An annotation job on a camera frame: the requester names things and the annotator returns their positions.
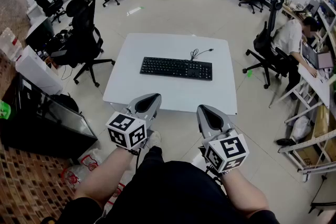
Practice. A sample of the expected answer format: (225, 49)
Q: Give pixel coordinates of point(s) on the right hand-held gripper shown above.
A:
(225, 150)

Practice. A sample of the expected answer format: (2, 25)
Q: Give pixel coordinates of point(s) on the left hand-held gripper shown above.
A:
(126, 129)

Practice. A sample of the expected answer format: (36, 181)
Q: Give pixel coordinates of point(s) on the black keyboard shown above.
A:
(173, 67)

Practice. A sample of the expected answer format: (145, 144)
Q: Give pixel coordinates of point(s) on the person's left forearm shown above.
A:
(105, 178)

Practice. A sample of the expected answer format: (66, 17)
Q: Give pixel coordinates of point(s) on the person's right forearm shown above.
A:
(244, 191)

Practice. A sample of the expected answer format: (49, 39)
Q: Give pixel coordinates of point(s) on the person's white shoe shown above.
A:
(155, 139)

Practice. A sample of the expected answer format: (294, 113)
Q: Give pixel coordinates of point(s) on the black shoe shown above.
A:
(286, 142)

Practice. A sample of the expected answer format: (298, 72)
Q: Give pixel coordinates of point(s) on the red printed plastic bag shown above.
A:
(90, 160)
(73, 177)

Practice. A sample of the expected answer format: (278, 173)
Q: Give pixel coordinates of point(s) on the person's black clothing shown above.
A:
(170, 191)

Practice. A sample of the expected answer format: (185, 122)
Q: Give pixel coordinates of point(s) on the white plastic bag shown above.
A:
(301, 127)

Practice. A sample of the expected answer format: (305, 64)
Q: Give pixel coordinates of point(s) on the black headrest office chair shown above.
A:
(265, 44)

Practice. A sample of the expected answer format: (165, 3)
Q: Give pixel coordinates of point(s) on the black mesh office chair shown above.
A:
(84, 34)

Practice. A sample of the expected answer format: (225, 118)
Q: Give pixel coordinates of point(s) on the black glass display case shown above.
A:
(39, 126)

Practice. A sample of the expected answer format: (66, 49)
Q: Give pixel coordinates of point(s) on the white slatted desk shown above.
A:
(315, 84)

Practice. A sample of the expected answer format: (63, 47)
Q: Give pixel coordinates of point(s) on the cardboard box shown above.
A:
(324, 120)

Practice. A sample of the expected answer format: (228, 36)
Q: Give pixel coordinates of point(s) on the white cabinet box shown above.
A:
(36, 70)

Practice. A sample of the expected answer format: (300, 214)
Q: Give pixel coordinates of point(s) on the open laptop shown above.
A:
(319, 59)

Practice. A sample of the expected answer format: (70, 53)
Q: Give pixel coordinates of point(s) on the black tripod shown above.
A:
(321, 204)

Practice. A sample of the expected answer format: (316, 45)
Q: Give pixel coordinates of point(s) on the green plastic object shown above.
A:
(4, 110)

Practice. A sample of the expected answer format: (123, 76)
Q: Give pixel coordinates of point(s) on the clear plastic container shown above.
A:
(9, 43)

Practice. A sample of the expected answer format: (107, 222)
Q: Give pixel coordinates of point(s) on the white shelf rack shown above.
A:
(329, 15)

